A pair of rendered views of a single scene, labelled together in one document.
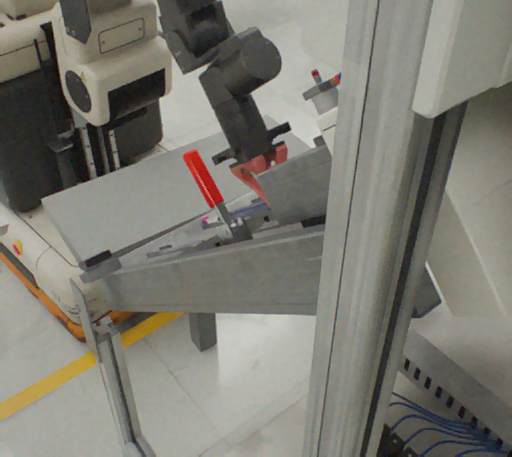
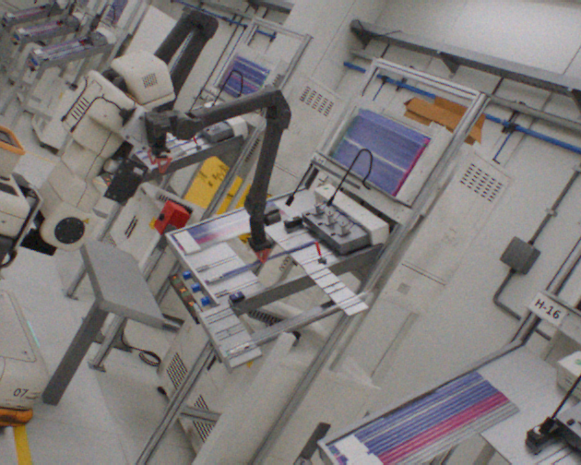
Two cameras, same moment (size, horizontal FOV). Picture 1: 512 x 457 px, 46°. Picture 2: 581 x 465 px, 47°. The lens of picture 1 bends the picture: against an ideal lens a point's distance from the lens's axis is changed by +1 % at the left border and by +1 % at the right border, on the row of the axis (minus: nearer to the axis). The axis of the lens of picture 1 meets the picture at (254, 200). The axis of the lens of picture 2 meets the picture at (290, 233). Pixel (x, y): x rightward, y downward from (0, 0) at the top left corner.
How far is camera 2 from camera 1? 266 cm
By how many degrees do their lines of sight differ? 83
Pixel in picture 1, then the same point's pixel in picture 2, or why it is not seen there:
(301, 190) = (352, 244)
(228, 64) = (273, 217)
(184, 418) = (95, 436)
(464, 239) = not seen: hidden behind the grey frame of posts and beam
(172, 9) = (263, 200)
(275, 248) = (358, 256)
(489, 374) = not seen: hidden behind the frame
